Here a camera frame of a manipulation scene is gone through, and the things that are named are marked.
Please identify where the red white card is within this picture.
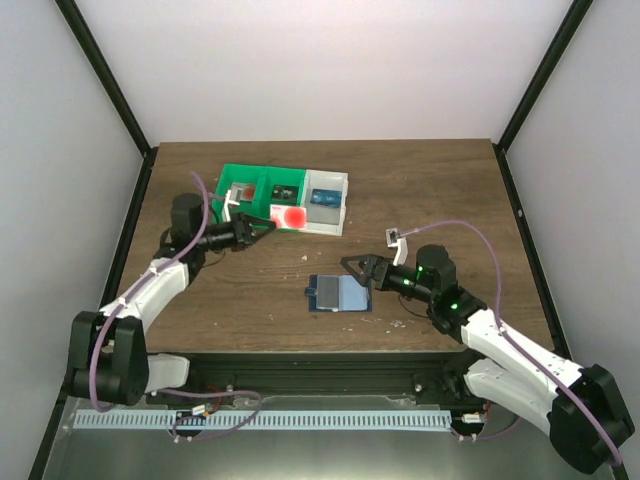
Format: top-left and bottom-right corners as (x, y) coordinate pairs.
(232, 182), (256, 202)
(269, 204), (307, 231)

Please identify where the navy blue card holder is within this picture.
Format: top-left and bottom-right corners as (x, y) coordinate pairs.
(305, 275), (373, 313)

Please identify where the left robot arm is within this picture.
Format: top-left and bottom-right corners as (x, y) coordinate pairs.
(64, 193), (276, 412)

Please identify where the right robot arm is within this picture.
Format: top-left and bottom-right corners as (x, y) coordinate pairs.
(341, 245), (635, 474)

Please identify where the dark grey card in holder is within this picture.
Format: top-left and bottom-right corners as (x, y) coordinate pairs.
(316, 275), (340, 311)

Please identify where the dark green card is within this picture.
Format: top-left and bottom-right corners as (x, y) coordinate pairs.
(271, 185), (299, 204)

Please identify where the blue card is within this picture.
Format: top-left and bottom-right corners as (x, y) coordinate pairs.
(310, 189), (342, 208)

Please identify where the green bin middle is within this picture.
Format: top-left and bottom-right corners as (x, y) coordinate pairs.
(251, 167), (307, 230)

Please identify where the green bin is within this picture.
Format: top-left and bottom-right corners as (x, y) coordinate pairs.
(212, 163), (263, 221)
(251, 167), (307, 230)

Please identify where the green bin left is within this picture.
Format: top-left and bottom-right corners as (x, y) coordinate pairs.
(212, 163), (263, 221)

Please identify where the white bin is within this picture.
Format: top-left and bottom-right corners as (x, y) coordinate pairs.
(302, 169), (349, 236)

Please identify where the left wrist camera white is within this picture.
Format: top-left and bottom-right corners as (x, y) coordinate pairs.
(222, 186), (242, 222)

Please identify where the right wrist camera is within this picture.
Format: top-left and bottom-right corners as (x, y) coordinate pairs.
(385, 228), (409, 266)

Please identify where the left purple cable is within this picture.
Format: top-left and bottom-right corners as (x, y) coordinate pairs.
(89, 172), (264, 444)

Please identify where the black aluminium frame rail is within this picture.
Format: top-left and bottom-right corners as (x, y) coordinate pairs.
(64, 352), (591, 401)

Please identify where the light blue slotted cable duct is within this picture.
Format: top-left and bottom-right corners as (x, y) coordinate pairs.
(73, 409), (452, 432)

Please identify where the left black frame post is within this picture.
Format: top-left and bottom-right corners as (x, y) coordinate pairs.
(55, 0), (152, 157)

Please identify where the black frame post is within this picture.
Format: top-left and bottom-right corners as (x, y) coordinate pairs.
(55, 0), (152, 157)
(495, 0), (593, 153)

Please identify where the right black frame post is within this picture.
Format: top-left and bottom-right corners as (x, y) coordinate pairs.
(495, 0), (593, 153)

